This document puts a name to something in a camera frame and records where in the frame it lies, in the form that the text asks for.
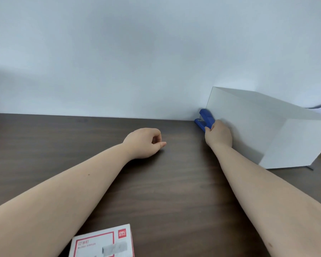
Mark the person's right hand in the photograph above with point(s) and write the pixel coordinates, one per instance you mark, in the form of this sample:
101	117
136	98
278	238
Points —
220	136

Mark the person's left hand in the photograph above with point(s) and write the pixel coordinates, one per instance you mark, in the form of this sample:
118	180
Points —
139	143

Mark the person's right thumb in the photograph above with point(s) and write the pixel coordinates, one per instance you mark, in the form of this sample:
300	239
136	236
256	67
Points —
208	128

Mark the person's left thumb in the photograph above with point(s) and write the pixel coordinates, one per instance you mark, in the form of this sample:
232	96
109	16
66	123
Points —
159	145

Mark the blue stapler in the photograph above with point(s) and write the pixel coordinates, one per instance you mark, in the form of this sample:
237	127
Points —
205	119

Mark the person's left forearm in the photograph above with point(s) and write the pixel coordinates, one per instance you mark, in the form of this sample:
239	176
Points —
56	200

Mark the person's right forearm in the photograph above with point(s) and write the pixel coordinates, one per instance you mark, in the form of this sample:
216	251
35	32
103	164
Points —
270	203

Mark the white red staple box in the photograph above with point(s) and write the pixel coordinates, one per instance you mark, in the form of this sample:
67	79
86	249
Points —
103	243

